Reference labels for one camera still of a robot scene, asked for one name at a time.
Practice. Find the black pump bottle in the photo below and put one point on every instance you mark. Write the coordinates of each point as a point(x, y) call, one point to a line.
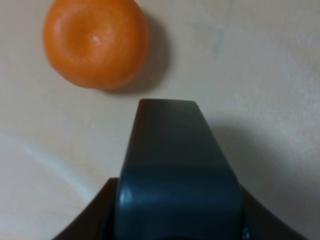
point(175, 184)

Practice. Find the orange fruit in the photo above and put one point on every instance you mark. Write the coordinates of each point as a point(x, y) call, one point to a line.
point(97, 44)

